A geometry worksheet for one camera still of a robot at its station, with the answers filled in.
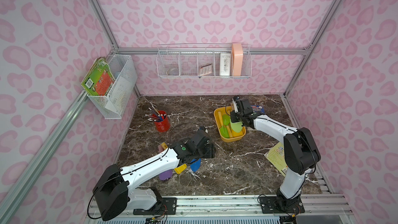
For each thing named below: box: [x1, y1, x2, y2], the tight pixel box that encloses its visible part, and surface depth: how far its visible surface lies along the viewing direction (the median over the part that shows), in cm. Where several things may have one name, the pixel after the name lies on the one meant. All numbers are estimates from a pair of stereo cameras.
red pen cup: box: [154, 110, 170, 133], surface depth 97 cm
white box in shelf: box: [219, 52, 232, 76], surface depth 95 cm
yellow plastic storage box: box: [213, 106, 247, 143], surface depth 100 cm
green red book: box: [80, 57, 116, 96], surface depth 73 cm
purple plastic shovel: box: [158, 169, 173, 181], surface depth 83 cm
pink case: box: [231, 43, 244, 77], surface depth 85 cm
